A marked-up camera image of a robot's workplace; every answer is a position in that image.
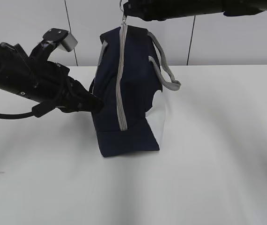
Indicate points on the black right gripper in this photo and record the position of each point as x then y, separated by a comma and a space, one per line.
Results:
161, 10

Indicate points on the navy insulated lunch bag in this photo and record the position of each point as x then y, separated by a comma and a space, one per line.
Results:
131, 74

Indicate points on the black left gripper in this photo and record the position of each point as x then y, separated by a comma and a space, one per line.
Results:
36, 78

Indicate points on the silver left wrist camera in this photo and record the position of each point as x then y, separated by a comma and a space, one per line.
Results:
63, 39

